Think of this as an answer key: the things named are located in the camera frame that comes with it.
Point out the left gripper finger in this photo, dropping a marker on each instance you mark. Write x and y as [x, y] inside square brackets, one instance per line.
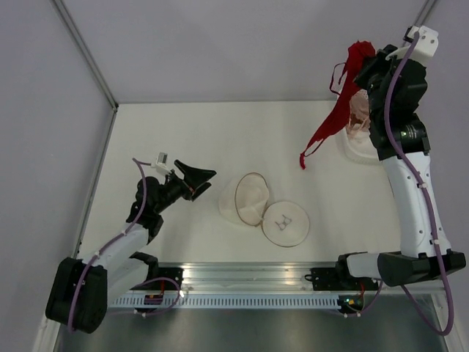
[200, 190]
[192, 176]

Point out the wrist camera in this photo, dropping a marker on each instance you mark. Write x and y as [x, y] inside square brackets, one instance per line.
[424, 42]
[160, 165]

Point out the left aluminium frame post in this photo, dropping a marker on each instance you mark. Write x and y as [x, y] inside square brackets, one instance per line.
[72, 29]

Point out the white mesh laundry bag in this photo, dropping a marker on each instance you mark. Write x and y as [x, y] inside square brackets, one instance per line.
[246, 201]

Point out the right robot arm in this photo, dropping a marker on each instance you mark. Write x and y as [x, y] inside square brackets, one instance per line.
[395, 81]

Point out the white perforated plastic basket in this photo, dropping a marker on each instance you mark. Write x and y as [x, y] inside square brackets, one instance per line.
[358, 147]

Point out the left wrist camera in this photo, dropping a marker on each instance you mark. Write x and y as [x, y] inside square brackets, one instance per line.
[160, 165]

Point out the pink lace bra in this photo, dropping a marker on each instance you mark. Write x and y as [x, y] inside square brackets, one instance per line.
[359, 121]

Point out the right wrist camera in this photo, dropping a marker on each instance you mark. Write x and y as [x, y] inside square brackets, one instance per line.
[424, 42]

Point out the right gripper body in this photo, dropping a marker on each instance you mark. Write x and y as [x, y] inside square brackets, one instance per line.
[372, 75]

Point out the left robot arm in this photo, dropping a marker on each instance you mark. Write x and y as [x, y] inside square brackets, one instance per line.
[84, 287]

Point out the white slotted cable duct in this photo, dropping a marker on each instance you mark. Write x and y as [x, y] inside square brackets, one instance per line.
[228, 301]

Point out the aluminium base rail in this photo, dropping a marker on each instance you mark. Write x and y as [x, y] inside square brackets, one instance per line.
[269, 278]

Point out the right aluminium frame post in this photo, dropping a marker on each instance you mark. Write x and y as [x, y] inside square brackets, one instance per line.
[425, 12]

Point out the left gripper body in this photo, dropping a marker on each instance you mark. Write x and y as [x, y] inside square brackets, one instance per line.
[177, 188]

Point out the red bra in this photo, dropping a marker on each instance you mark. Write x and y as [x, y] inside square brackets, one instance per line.
[358, 53]

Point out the aluminium frame post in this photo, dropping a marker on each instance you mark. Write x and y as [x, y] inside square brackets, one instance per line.
[72, 29]
[425, 12]

